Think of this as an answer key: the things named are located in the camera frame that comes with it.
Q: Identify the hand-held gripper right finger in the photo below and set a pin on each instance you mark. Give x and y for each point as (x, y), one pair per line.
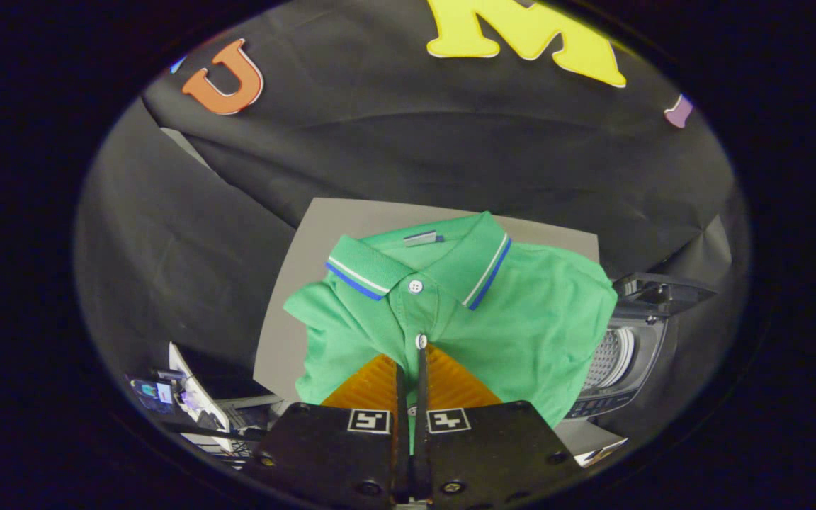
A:
(493, 453)

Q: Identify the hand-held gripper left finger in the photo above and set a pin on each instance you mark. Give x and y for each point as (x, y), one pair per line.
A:
(330, 453)

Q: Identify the green polo shirt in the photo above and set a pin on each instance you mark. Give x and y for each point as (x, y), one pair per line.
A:
(521, 319)

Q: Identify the grey washing machine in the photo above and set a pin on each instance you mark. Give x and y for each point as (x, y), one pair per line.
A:
(635, 347)

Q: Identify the dark washing machine lid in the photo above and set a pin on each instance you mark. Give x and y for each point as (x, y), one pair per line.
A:
(663, 290)

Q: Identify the white stand with devices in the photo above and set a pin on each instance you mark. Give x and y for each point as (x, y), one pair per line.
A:
(195, 389)

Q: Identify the grey cabinet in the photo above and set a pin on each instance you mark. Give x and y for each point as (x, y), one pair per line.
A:
(309, 248)

